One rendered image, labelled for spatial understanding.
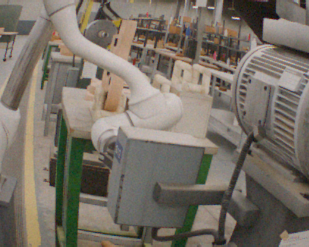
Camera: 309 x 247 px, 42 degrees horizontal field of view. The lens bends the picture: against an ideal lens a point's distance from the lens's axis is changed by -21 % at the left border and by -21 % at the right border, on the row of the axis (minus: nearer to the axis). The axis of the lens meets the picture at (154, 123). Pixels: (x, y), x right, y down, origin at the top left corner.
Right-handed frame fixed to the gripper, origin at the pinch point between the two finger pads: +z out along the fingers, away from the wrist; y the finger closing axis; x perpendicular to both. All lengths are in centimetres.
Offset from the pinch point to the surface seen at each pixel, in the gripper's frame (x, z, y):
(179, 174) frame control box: 9.1, 22.3, -2.8
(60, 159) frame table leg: -37, -112, 6
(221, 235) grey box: 0.3, 36.6, -9.9
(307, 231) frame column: 6, 50, -26
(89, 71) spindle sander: -9, -245, -23
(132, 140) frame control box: 15.0, 21.9, 7.6
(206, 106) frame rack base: 8, -68, -44
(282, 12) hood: 51, 15, -27
